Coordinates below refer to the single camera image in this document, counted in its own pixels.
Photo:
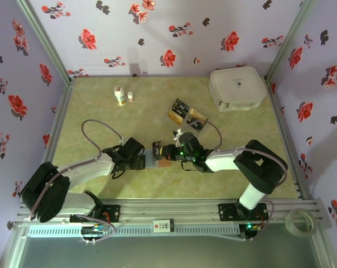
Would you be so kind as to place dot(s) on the black VIP card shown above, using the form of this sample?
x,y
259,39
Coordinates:
x,y
179,109
183,103
197,122
156,149
195,128

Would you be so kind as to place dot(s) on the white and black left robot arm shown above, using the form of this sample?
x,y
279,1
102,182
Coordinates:
x,y
84,173

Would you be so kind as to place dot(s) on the gold card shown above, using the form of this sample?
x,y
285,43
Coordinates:
x,y
197,114
175,117

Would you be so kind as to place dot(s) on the black and gold packets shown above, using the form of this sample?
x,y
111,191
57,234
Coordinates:
x,y
186,114

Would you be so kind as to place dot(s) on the small white pill bottle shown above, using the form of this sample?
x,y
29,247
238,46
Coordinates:
x,y
130,97

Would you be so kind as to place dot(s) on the red and white label tag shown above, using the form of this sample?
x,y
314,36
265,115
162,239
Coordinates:
x,y
163,226

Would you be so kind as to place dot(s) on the large white pill bottle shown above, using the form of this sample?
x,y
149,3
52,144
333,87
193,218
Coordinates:
x,y
120,96

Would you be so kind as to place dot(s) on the green circuit board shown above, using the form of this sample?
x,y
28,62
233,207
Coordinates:
x,y
97,229
250,227

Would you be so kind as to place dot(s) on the white zipped storage case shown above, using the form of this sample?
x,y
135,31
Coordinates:
x,y
235,86

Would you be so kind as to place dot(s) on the clear tape roll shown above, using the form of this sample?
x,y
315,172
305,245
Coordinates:
x,y
288,223

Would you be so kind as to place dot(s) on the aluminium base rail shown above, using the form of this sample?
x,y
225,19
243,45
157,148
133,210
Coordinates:
x,y
168,210

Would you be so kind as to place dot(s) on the aluminium side rail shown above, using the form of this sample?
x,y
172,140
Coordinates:
x,y
288,139
60,117

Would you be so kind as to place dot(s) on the aluminium frame post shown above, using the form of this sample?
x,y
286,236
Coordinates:
x,y
323,251
10,251
289,40
47,42

